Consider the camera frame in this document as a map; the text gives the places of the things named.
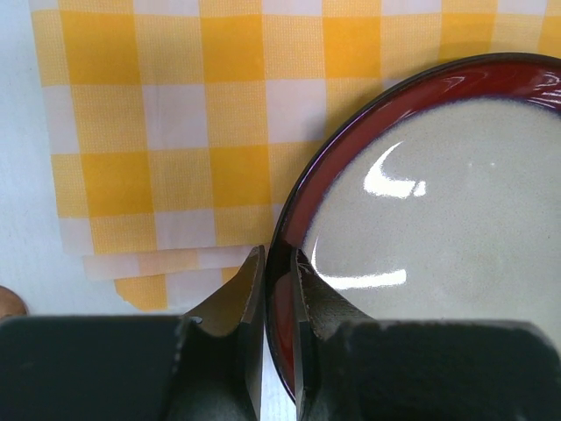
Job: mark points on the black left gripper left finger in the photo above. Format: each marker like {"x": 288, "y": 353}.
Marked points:
{"x": 203, "y": 365}

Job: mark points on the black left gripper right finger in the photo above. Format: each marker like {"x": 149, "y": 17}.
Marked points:
{"x": 349, "y": 366}

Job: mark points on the red rimmed cream plate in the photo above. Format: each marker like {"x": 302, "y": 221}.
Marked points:
{"x": 438, "y": 199}

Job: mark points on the copper spoon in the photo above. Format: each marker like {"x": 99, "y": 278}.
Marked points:
{"x": 11, "y": 305}

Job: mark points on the yellow white checkered cloth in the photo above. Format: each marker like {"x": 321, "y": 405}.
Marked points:
{"x": 177, "y": 128}

